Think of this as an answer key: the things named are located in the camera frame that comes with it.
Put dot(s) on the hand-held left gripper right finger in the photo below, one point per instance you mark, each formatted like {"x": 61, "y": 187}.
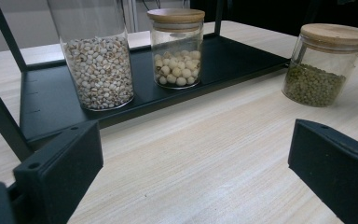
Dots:
{"x": 338, "y": 168}

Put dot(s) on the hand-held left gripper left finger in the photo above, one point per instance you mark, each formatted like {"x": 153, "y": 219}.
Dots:
{"x": 59, "y": 168}

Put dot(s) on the short glass jar green beans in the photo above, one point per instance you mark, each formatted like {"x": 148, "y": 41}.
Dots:
{"x": 313, "y": 84}

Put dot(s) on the tall glass jar white grains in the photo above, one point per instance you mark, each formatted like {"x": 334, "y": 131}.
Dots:
{"x": 99, "y": 71}

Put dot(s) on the black two-tier metal rack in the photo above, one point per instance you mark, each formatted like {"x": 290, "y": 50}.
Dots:
{"x": 230, "y": 62}

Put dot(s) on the short glass jar lotus seeds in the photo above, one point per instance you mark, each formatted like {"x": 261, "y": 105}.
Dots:
{"x": 177, "y": 67}

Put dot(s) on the white metal frame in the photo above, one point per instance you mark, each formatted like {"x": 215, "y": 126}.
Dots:
{"x": 135, "y": 15}

